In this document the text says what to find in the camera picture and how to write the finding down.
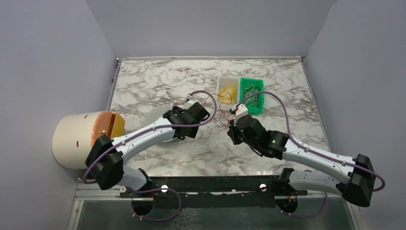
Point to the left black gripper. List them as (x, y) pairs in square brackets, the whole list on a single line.
[(199, 113)]

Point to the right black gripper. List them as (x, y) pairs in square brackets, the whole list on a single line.
[(235, 133)]

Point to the white perforated cable spool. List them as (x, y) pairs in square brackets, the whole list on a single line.
[(155, 118)]

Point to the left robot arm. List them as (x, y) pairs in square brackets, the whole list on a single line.
[(106, 160)]

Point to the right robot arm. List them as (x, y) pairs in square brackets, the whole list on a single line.
[(351, 178)]

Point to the white plastic bin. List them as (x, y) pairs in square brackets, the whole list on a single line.
[(227, 92)]

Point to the cream cylinder winding machine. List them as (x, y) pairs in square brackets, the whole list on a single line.
[(76, 134)]

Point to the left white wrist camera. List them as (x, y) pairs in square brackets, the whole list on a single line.
[(191, 99)]

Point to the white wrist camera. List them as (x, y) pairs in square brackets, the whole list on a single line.
[(191, 99), (238, 110)]

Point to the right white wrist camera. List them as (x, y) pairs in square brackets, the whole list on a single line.
[(238, 110)]

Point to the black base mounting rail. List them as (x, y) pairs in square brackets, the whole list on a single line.
[(213, 192)]

